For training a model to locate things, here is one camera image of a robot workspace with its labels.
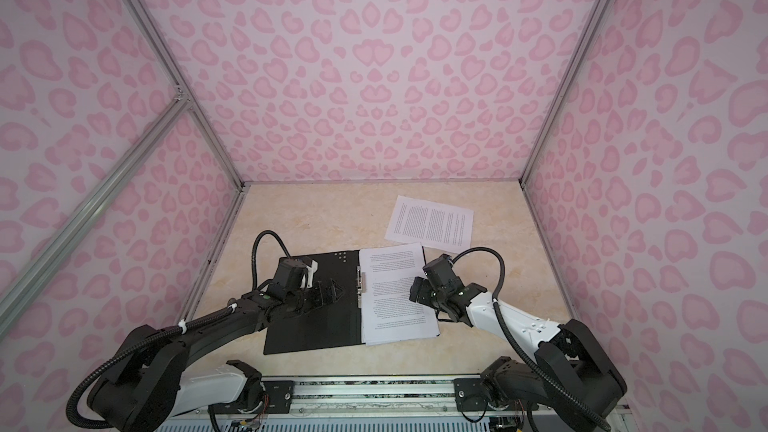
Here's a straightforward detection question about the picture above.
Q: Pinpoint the red black folder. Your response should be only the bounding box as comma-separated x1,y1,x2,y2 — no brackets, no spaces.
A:
262,248,430,356

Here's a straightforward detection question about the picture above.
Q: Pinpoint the double column text sheet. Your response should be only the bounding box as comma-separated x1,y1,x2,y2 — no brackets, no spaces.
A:
385,196,474,253

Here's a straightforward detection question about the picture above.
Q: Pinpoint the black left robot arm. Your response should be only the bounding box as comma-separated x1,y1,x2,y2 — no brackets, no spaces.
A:
65,258,347,431

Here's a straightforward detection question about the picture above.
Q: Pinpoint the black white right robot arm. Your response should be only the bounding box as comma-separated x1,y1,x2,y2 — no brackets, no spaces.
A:
409,253,627,431

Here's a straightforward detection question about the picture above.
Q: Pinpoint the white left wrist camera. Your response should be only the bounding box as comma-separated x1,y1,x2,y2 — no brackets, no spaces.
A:
301,257,319,289

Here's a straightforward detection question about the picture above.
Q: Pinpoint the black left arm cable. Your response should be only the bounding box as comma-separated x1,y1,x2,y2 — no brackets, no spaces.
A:
250,229,292,292

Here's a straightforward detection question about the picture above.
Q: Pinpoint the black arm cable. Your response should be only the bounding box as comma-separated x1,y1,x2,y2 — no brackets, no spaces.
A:
250,229,292,292
449,246,613,432

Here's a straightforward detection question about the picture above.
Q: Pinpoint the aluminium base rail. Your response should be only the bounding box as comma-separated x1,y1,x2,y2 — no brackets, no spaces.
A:
110,373,637,432

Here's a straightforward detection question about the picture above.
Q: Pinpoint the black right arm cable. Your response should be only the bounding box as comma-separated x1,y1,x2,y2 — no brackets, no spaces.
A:
449,246,613,432

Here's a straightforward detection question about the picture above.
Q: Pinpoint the aluminium frame diagonal bar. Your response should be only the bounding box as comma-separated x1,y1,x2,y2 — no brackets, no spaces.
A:
1,95,189,337

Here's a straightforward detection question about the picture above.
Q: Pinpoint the aluminium frame right post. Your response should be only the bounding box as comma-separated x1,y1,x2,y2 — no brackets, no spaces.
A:
519,0,615,190

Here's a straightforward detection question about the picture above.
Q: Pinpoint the aluminium frame post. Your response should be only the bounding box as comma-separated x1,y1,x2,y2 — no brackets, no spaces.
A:
519,0,615,190
122,0,245,191

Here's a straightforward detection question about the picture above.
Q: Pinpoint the aluminium frame left post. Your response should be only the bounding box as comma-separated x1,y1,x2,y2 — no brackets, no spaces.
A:
122,0,245,191

